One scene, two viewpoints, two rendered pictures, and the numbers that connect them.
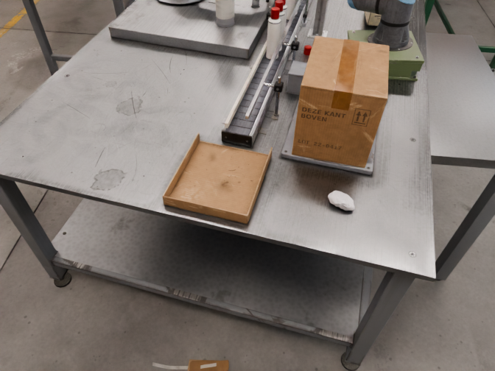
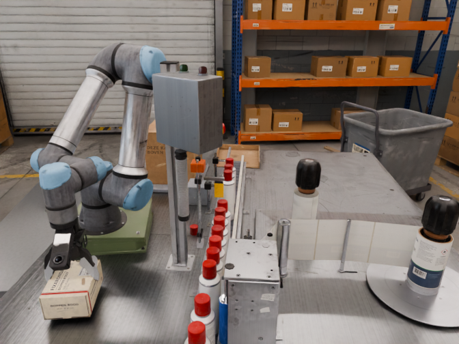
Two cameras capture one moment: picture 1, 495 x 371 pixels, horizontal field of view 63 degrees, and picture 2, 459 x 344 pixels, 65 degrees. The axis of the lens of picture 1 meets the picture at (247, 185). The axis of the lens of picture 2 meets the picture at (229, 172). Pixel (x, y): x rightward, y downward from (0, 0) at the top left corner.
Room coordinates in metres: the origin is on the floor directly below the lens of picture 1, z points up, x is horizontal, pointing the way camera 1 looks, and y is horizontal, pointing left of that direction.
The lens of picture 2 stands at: (2.89, -0.34, 1.61)
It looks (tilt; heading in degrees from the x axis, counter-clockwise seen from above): 23 degrees down; 169
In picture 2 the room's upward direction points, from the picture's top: straight up
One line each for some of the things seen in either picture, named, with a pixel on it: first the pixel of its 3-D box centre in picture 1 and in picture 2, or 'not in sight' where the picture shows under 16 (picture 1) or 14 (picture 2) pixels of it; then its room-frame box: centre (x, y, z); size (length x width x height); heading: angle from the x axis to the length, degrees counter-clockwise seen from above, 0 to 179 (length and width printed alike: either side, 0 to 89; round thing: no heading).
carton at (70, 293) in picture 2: (379, 11); (74, 287); (1.99, -0.63, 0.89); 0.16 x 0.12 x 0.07; 175
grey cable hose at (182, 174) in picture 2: not in sight; (182, 185); (1.98, -0.30, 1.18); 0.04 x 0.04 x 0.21
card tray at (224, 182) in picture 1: (220, 174); (238, 155); (0.88, 0.08, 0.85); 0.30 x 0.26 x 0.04; 165
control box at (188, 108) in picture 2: not in sight; (188, 110); (1.93, -0.28, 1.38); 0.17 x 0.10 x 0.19; 40
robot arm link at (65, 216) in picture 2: not in sight; (61, 212); (1.97, -0.63, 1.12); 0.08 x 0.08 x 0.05
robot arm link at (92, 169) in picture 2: not in sight; (80, 171); (1.87, -0.59, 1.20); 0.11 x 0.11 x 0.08; 56
